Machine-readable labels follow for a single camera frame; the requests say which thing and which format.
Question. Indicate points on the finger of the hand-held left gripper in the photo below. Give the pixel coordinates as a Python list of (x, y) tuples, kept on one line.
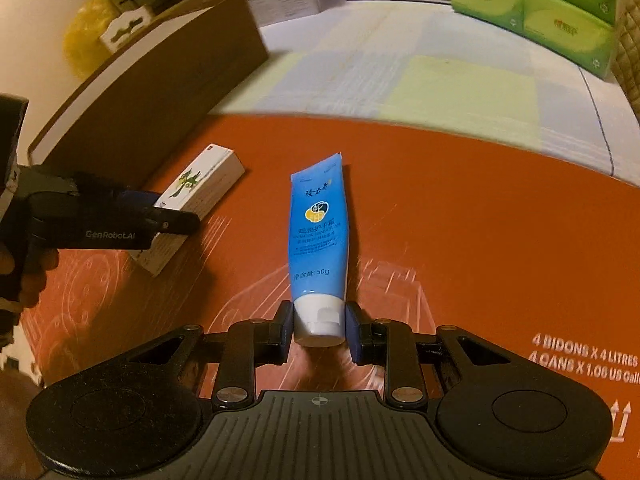
[(142, 199), (175, 222)]

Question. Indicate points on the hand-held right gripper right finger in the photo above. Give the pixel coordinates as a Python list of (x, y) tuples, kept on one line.
[(352, 332)]

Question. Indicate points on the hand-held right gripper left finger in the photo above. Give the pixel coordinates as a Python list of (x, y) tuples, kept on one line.
[(286, 327)]

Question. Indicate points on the white medicine box green figure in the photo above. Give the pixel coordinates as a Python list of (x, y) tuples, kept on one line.
[(210, 175)]

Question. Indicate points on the brown storage box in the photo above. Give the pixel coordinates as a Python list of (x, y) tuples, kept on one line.
[(150, 110)]

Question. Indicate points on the blue hand cream tube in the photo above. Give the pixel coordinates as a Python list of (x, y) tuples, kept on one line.
[(320, 240)]

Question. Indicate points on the person's left hand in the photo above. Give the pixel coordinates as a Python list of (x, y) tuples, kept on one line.
[(42, 270)]

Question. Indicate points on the red printed cardboard sheet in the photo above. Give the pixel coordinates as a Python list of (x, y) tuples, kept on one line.
[(450, 235)]

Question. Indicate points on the yellow plastic bag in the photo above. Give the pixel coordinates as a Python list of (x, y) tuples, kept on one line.
[(85, 40)]

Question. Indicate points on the pale checked bed sheet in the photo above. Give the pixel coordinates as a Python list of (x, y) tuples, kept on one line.
[(400, 60)]

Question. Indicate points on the stack of green tissue packs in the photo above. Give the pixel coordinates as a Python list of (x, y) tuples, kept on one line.
[(550, 25)]

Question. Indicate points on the beige quilted cover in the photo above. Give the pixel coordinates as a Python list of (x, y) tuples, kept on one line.
[(631, 60)]

